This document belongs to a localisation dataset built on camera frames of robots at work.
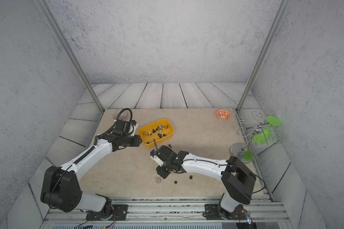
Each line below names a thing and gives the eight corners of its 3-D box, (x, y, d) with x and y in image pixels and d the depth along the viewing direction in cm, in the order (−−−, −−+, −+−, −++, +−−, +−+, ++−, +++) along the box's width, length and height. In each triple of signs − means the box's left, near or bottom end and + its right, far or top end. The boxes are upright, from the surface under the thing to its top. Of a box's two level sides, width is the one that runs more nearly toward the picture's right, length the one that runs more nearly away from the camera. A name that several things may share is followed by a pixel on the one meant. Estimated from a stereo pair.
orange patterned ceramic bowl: (217, 120, 114) (218, 117, 112) (215, 111, 121) (216, 108, 118) (231, 120, 114) (232, 117, 112) (228, 111, 121) (229, 108, 118)
